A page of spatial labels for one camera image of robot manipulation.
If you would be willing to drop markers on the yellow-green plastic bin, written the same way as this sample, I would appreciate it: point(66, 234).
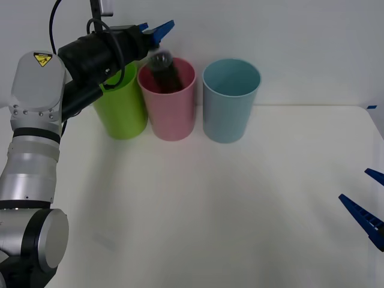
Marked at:
point(126, 114)

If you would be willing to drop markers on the pale blue plastic bin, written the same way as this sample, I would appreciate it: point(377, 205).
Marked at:
point(226, 117)

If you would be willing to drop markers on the silver and black left arm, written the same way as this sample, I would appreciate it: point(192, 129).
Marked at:
point(33, 168)

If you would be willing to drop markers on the pink plastic bin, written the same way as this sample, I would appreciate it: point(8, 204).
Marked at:
point(172, 117)

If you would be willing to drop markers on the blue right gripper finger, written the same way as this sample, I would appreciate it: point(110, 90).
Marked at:
point(376, 175)
point(364, 216)

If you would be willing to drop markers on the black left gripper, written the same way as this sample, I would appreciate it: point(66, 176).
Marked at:
point(133, 43)

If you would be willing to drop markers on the small dark plastic bottle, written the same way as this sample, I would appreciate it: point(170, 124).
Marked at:
point(166, 75)

